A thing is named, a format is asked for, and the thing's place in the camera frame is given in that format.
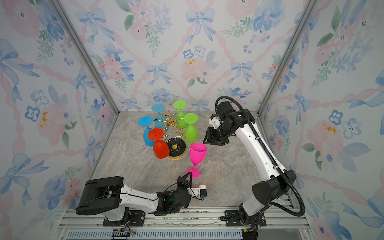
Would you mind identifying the red wine glass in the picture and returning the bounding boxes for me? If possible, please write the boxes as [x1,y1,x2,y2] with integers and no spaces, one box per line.
[148,128,170,159]

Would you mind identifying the back blue wine glass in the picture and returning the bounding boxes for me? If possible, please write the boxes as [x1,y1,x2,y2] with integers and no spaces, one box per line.
[152,103,166,130]

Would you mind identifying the pink wine glass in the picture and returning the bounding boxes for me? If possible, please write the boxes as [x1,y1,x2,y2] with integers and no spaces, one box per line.
[187,143,207,178]

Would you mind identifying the blue wine glass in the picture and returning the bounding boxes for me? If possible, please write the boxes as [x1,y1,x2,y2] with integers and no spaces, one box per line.
[152,103,166,130]
[138,116,155,147]

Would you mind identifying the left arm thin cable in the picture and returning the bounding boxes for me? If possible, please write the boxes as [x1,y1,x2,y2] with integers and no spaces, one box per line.
[74,182,199,211]

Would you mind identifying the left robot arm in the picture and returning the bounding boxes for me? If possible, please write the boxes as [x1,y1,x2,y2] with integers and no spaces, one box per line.
[75,172,192,223]

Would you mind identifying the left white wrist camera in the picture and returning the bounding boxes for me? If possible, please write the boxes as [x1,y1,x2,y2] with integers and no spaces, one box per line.
[188,185,207,201]

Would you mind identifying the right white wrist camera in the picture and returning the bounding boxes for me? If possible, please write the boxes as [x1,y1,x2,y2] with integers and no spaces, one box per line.
[209,114,221,130]

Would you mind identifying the front blue wine glass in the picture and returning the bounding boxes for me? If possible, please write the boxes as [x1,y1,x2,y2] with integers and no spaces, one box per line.
[138,116,155,147]

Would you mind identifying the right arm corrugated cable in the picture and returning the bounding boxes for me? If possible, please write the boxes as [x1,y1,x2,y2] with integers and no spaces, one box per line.
[214,95,306,217]

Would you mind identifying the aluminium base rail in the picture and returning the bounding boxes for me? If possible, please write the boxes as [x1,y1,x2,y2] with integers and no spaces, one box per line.
[53,207,315,240]

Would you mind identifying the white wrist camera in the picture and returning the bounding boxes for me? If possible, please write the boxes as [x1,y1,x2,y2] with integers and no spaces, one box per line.
[209,114,221,130]
[188,185,207,201]

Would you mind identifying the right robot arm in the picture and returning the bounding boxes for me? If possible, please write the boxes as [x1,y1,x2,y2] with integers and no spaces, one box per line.
[203,97,297,226]

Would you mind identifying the green wine glass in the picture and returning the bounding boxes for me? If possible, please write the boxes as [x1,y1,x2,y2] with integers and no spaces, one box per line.
[173,100,188,129]
[184,113,198,144]

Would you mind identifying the gold wire glass rack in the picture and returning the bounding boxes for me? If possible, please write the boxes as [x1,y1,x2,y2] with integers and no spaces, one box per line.
[155,114,187,161]

